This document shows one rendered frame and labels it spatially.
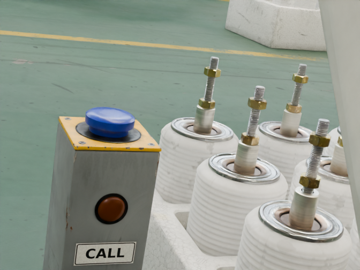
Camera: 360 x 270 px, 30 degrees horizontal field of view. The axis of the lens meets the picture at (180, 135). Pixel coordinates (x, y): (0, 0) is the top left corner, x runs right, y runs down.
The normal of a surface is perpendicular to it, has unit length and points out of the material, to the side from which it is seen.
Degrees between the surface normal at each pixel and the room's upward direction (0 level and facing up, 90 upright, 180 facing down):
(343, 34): 90
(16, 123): 0
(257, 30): 90
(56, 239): 90
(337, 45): 90
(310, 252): 57
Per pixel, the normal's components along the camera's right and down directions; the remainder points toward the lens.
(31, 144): 0.15, -0.94
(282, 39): 0.45, 0.35
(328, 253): 0.39, -0.21
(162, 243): -0.93, -0.03
